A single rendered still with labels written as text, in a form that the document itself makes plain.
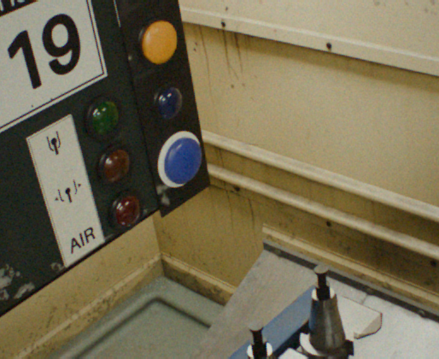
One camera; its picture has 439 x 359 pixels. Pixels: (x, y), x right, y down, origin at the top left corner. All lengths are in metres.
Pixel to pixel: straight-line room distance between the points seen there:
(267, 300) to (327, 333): 0.74
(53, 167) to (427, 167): 0.98
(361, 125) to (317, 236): 0.31
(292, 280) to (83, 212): 1.22
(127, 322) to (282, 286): 0.50
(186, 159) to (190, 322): 1.50
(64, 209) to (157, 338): 1.53
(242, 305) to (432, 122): 0.61
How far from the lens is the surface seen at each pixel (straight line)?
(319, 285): 0.91
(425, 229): 1.43
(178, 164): 0.50
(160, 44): 0.47
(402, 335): 1.54
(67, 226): 0.47
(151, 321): 2.03
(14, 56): 0.42
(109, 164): 0.47
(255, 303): 1.68
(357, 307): 1.02
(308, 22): 1.37
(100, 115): 0.45
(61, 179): 0.46
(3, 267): 0.45
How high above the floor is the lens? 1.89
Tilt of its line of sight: 31 degrees down
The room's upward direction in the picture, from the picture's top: 10 degrees counter-clockwise
